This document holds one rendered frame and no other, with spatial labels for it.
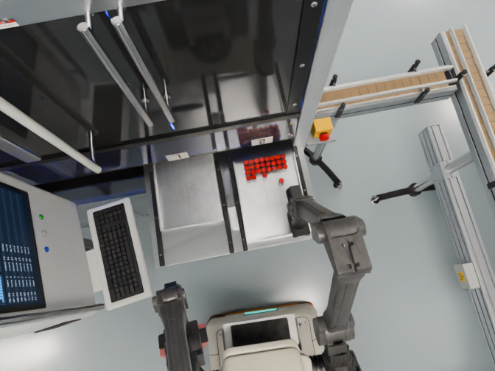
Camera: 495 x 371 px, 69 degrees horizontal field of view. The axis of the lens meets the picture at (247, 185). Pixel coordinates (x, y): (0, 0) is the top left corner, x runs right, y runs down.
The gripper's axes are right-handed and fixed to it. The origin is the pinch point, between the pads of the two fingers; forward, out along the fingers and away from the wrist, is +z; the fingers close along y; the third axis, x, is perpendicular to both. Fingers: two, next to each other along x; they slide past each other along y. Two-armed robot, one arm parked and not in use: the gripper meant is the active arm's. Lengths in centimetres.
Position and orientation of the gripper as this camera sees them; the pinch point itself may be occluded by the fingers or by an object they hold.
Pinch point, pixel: (297, 230)
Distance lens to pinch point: 143.2
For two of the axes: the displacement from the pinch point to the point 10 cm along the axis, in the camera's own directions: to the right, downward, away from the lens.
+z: 0.8, 4.5, 8.9
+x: -9.8, 1.8, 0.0
